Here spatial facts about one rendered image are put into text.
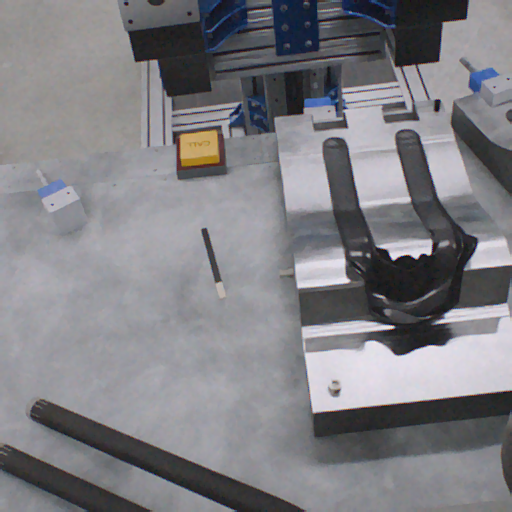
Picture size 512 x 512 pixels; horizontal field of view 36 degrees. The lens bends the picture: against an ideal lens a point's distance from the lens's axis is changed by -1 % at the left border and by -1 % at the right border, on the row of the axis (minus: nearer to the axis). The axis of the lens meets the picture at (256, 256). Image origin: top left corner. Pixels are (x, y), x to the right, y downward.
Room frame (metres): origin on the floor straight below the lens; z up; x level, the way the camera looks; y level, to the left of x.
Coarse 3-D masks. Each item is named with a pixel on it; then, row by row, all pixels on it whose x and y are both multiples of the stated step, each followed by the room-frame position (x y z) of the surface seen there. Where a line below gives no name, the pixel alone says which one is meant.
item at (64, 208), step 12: (48, 180) 0.95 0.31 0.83; (60, 180) 0.94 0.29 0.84; (48, 192) 0.91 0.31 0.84; (60, 192) 0.90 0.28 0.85; (72, 192) 0.89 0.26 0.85; (48, 204) 0.87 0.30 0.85; (60, 204) 0.87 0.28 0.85; (72, 204) 0.87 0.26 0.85; (60, 216) 0.86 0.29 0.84; (72, 216) 0.87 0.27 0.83; (84, 216) 0.87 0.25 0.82; (60, 228) 0.86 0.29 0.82; (72, 228) 0.86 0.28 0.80
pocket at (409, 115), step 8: (384, 112) 0.95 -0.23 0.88; (392, 112) 0.95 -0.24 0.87; (400, 112) 0.94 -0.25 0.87; (408, 112) 0.94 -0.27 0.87; (416, 112) 0.93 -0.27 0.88; (384, 120) 0.94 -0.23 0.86; (392, 120) 0.94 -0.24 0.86; (400, 120) 0.94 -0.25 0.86; (408, 120) 0.94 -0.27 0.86; (416, 120) 0.92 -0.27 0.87
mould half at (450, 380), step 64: (384, 128) 0.90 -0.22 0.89; (448, 128) 0.88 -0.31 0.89; (320, 192) 0.79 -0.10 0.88; (384, 192) 0.77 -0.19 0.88; (448, 192) 0.75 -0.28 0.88; (320, 256) 0.63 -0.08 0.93; (320, 320) 0.58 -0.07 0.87; (448, 320) 0.56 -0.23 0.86; (320, 384) 0.49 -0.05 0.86; (384, 384) 0.48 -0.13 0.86; (448, 384) 0.47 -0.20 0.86
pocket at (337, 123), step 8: (344, 112) 0.95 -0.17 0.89; (312, 120) 0.95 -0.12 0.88; (320, 120) 0.95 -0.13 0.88; (328, 120) 0.95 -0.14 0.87; (336, 120) 0.95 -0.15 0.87; (344, 120) 0.95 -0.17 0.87; (320, 128) 0.95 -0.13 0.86; (328, 128) 0.94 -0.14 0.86; (336, 128) 0.94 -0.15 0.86; (344, 128) 0.94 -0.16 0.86
